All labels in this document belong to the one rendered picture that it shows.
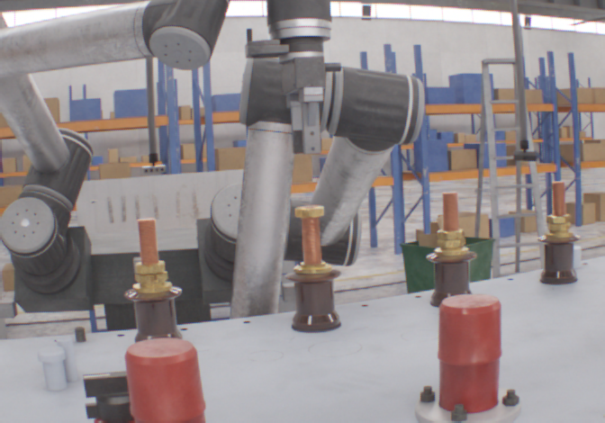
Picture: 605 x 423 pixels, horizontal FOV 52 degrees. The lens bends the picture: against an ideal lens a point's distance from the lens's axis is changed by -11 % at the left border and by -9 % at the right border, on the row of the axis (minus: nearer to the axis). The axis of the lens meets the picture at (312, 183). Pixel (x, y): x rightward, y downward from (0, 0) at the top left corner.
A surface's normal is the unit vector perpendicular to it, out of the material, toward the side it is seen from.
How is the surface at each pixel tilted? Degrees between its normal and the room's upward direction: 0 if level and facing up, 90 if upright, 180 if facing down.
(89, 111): 90
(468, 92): 90
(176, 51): 145
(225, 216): 62
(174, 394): 89
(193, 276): 90
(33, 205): 55
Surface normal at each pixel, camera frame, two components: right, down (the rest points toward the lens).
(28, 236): 0.14, -0.45
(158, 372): 0.11, 0.04
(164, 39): -0.24, 0.79
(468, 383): -0.28, 0.08
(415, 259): -0.79, 0.15
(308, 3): 0.34, 0.04
